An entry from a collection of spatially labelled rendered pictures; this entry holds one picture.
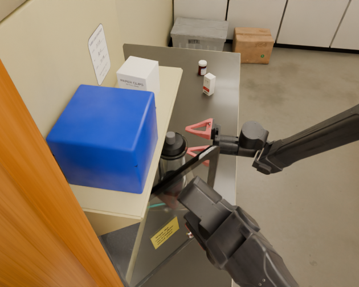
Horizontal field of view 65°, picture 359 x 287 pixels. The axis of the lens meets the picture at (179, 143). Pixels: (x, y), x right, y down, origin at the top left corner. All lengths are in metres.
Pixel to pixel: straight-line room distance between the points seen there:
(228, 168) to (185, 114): 0.34
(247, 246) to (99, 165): 0.22
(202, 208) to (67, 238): 0.28
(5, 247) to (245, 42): 3.14
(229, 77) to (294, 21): 2.20
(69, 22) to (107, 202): 0.22
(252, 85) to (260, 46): 0.47
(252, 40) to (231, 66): 1.70
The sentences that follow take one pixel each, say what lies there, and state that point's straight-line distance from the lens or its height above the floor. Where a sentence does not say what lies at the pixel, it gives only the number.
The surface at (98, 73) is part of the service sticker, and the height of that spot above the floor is 1.56.
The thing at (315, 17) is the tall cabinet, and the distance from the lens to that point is 3.68.
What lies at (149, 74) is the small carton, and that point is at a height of 1.57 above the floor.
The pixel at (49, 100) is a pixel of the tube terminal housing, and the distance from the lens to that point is 0.35.
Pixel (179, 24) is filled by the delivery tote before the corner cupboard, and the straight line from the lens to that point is 3.42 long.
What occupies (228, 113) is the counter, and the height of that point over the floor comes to 0.94.
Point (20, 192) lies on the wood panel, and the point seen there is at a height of 1.69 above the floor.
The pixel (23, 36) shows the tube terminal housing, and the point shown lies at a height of 1.69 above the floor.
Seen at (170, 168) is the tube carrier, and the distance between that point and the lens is 0.89.
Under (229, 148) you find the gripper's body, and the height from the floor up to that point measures 1.21.
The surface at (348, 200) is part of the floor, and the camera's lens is 2.44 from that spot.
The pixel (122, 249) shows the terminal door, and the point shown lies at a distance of 0.60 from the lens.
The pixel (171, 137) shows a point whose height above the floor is 1.21.
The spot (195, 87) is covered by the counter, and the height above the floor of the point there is 0.94.
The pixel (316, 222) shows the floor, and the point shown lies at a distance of 2.23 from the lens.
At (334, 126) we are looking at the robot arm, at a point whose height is 1.43.
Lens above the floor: 1.82
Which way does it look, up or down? 49 degrees down
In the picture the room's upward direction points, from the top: straight up
